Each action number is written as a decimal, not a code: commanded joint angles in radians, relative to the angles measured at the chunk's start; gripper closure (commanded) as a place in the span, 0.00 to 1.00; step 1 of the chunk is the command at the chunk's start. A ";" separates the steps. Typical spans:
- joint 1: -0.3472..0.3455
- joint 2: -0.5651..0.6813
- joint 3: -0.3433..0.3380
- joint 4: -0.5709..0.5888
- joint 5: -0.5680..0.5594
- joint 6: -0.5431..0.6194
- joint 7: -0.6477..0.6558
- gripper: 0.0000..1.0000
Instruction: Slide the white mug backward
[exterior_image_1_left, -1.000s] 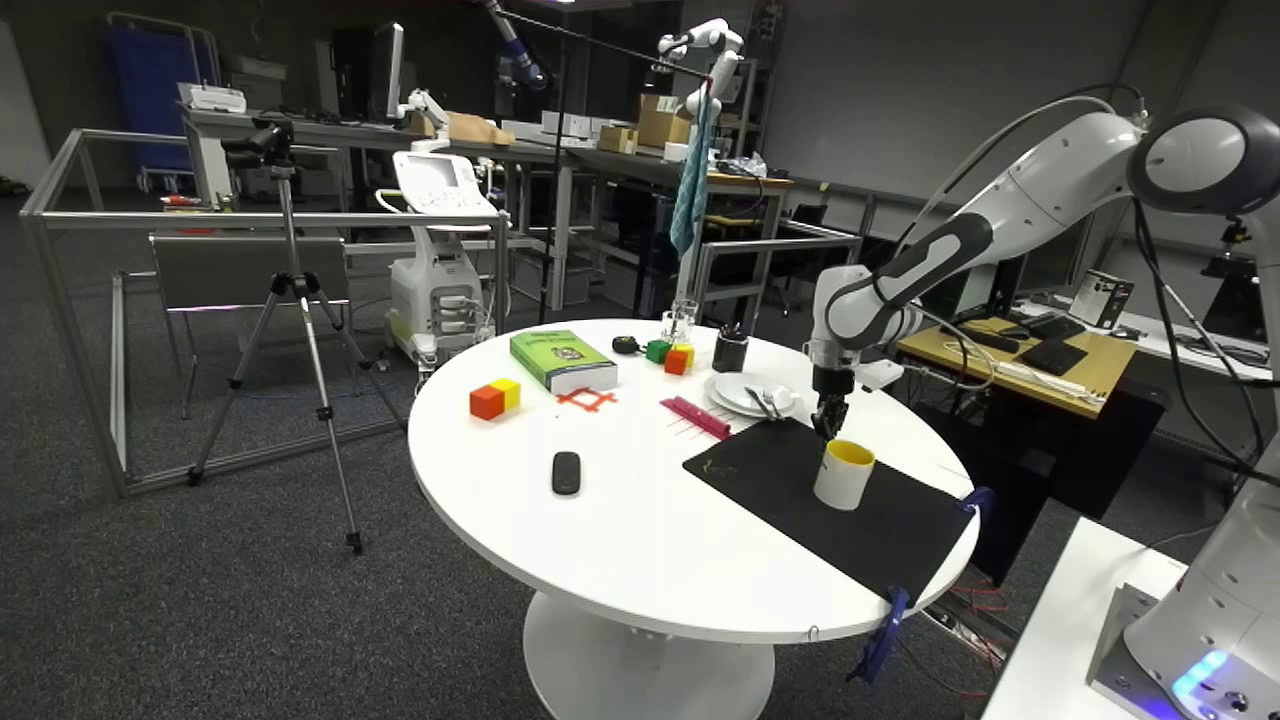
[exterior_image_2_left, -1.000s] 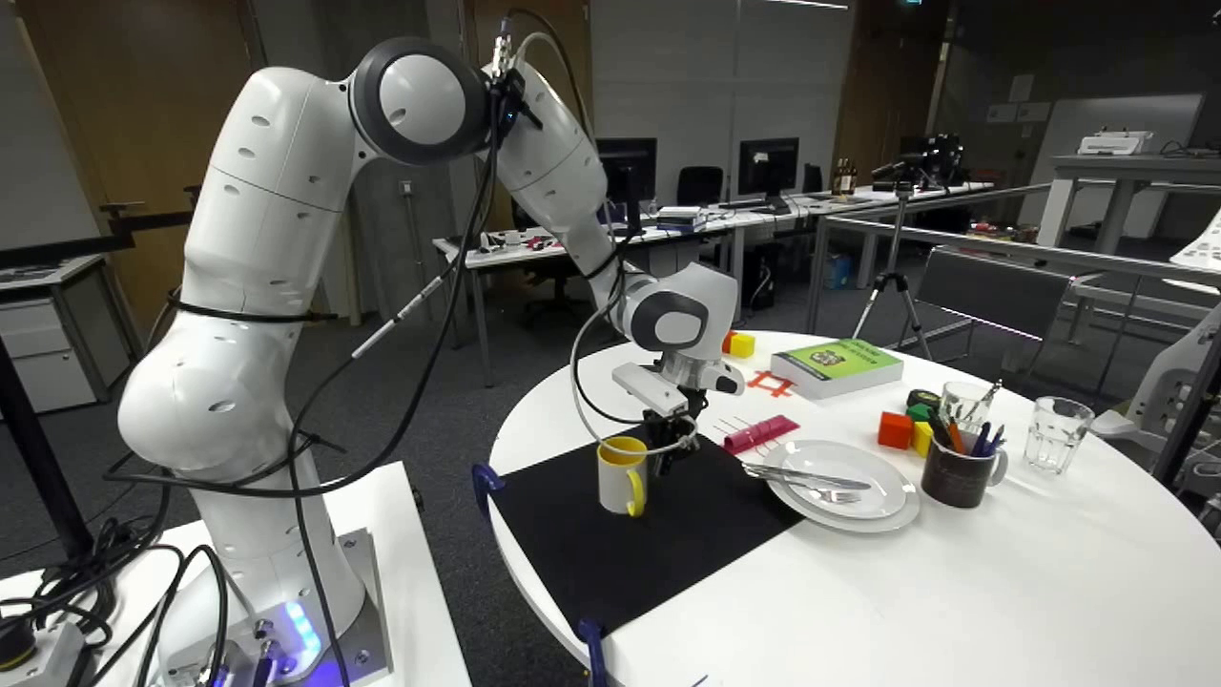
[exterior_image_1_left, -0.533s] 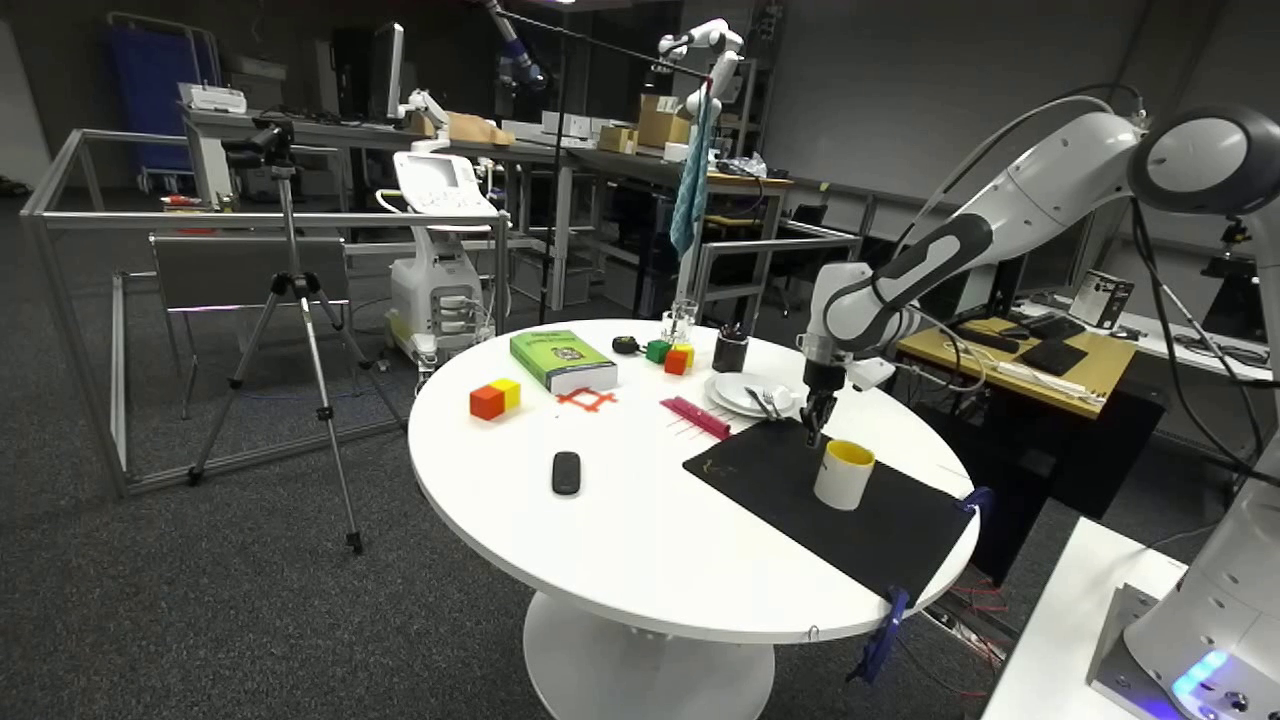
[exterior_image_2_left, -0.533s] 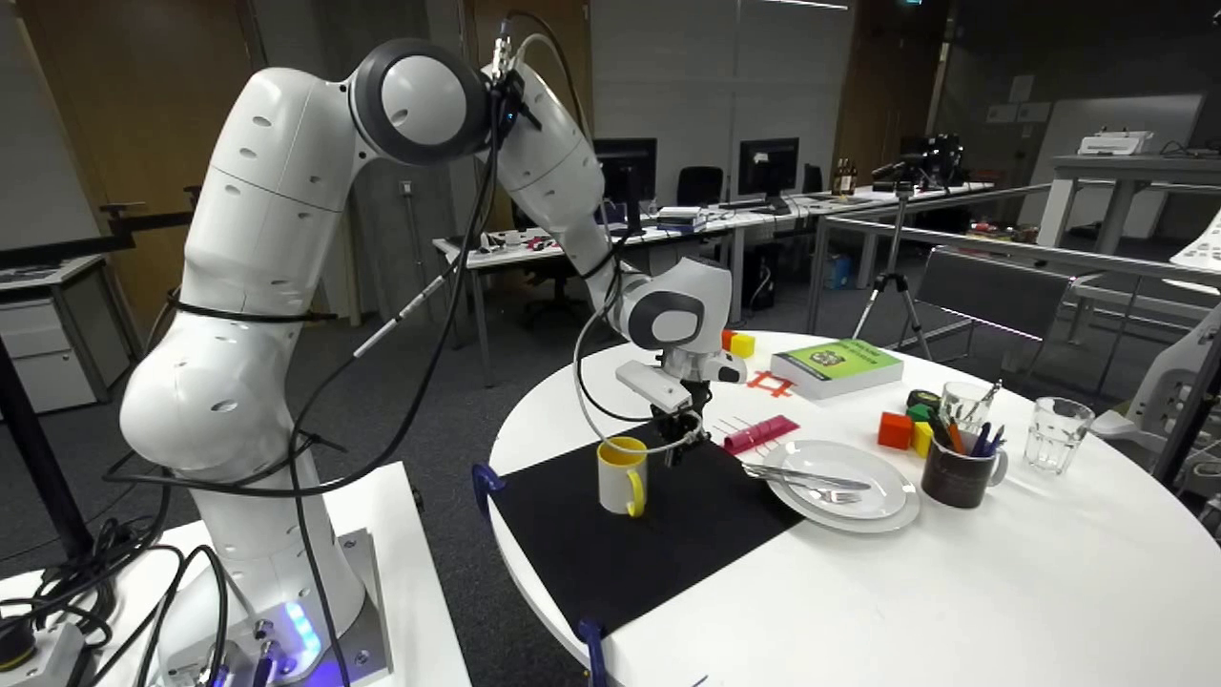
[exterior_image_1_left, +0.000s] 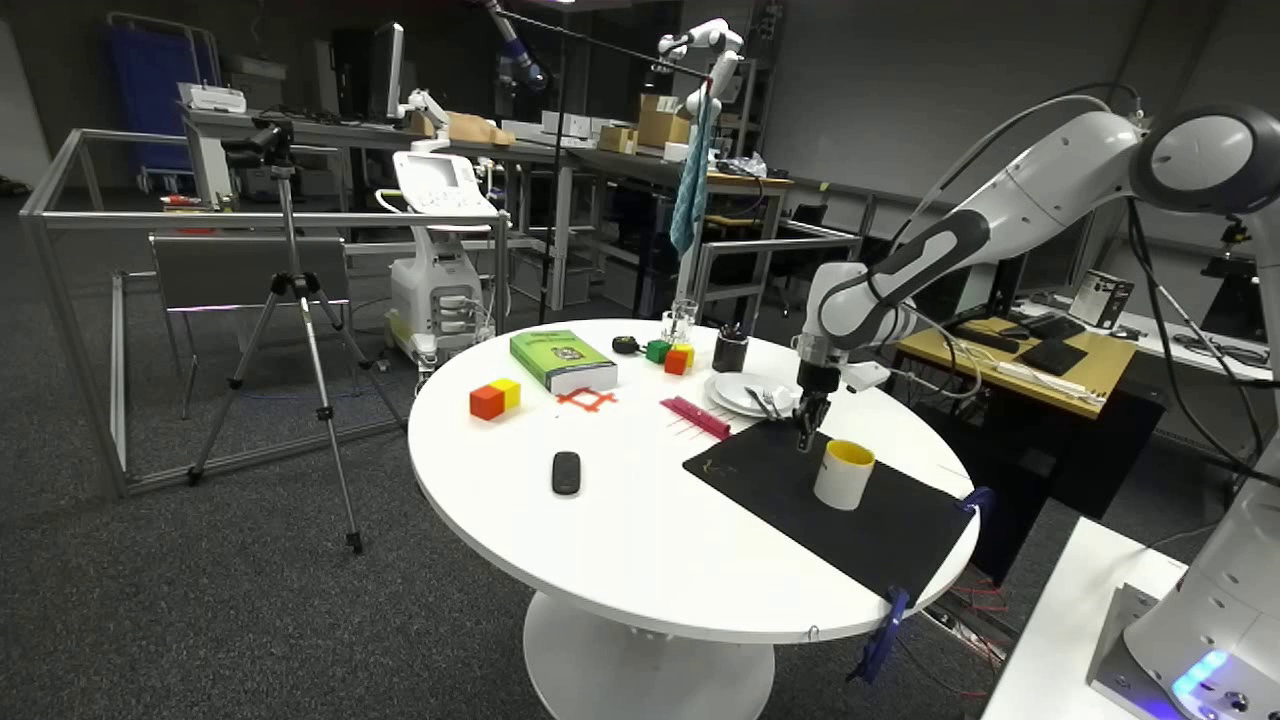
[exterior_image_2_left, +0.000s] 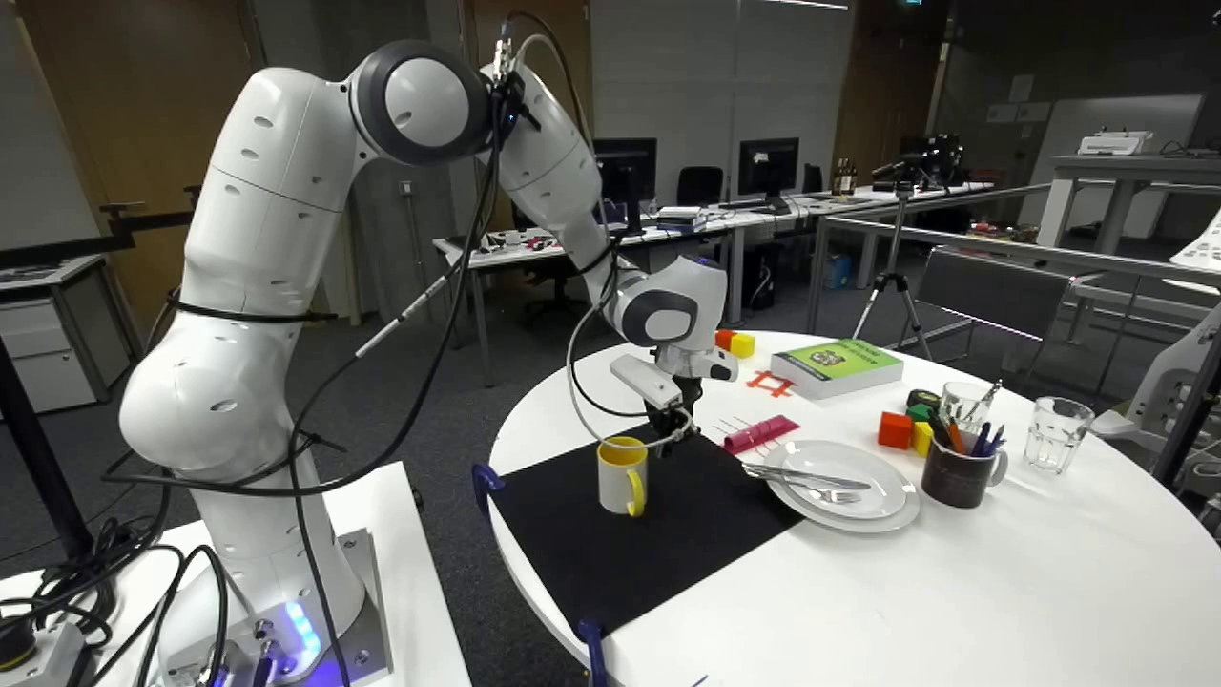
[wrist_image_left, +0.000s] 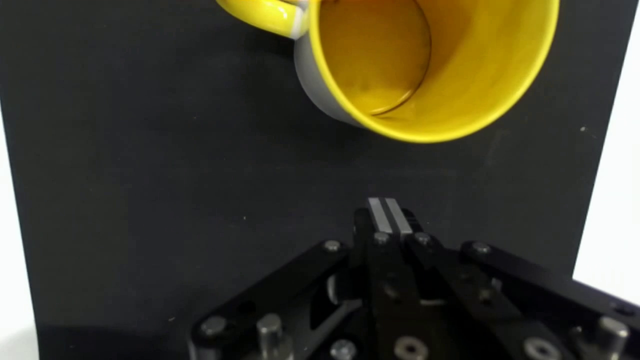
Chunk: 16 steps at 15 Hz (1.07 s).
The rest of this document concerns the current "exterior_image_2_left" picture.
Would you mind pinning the orange plastic frame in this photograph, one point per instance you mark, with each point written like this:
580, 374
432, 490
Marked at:
767, 382

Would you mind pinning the dark mug with pens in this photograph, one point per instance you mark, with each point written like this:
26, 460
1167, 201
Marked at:
954, 476

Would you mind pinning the pink comb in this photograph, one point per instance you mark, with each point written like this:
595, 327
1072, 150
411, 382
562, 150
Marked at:
760, 433

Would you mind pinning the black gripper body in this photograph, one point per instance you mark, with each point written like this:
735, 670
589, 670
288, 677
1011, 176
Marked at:
688, 386

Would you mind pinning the black office chair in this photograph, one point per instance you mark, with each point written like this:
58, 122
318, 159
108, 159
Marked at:
699, 186

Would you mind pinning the silver cutlery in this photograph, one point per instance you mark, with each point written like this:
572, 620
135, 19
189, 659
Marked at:
815, 477

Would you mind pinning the red and yellow block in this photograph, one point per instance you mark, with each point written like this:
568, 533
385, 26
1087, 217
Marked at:
736, 344

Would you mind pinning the black table mat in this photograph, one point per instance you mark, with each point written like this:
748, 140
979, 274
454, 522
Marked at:
660, 549

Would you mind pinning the yellow cube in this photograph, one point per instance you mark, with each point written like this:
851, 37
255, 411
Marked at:
924, 437

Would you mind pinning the black computer monitor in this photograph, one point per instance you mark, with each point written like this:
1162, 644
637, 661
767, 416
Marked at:
626, 164
767, 164

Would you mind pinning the grey chair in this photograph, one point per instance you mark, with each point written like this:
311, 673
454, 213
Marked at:
994, 301

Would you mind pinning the blue table clamp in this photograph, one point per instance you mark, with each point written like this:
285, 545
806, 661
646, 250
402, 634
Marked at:
594, 652
491, 481

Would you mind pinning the black tripod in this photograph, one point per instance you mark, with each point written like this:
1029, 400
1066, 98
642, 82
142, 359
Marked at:
895, 274

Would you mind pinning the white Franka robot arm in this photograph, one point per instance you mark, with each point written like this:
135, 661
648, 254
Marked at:
252, 254

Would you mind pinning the white mug yellow inside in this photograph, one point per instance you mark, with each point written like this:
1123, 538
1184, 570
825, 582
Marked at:
618, 477

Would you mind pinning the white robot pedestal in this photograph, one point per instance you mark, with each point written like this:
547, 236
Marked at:
393, 574

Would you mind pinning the green book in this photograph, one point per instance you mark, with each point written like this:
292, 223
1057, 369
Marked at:
838, 369

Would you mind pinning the green black cube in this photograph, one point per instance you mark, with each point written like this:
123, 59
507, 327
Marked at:
924, 407

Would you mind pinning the red cube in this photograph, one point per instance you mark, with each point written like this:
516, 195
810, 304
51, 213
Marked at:
895, 430

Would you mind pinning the clear drinking glass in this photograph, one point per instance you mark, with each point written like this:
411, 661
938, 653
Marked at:
1054, 437

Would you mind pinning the white plate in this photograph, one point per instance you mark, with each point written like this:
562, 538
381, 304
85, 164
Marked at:
846, 490

